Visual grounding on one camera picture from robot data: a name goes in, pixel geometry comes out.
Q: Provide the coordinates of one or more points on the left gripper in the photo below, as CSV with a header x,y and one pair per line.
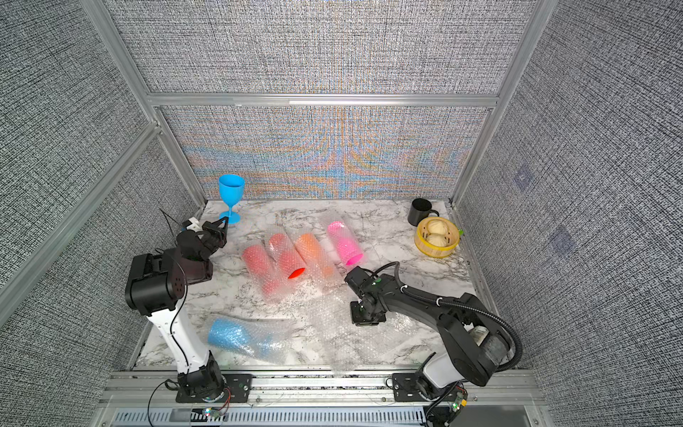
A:
x,y
221,233

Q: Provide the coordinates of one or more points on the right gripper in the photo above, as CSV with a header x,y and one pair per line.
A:
x,y
357,320

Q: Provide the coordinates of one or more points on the blue wine glass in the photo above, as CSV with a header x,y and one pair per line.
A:
x,y
231,189
266,340

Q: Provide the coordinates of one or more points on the bubble wrap sheet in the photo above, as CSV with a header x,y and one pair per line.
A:
x,y
397,341

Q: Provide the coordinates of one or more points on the red wine glass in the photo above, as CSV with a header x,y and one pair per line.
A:
x,y
287,259

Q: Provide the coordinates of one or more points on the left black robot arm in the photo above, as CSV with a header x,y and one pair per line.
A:
x,y
157,287

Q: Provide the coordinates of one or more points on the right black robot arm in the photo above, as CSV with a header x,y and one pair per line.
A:
x,y
478,343

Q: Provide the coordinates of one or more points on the pink wrapped wine glass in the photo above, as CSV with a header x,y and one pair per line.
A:
x,y
343,241

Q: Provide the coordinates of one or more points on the coral wrapped wine glass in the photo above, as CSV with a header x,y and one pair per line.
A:
x,y
272,284

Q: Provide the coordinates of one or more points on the orange wrapped wine glass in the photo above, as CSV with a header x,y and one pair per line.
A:
x,y
320,267

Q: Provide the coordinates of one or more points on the yellow bamboo steamer basket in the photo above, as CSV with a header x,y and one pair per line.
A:
x,y
420,239

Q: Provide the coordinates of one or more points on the upper white bun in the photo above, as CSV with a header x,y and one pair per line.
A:
x,y
437,227

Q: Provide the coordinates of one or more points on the black mug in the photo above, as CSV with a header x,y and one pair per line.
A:
x,y
419,210

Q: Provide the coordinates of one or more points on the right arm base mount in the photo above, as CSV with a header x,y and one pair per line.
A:
x,y
434,377

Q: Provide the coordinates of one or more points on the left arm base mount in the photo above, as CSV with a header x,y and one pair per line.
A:
x,y
208,384

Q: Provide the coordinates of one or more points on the aluminium frame crossbar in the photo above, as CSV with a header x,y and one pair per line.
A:
x,y
290,100

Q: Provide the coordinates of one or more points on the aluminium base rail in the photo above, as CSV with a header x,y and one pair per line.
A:
x,y
318,396

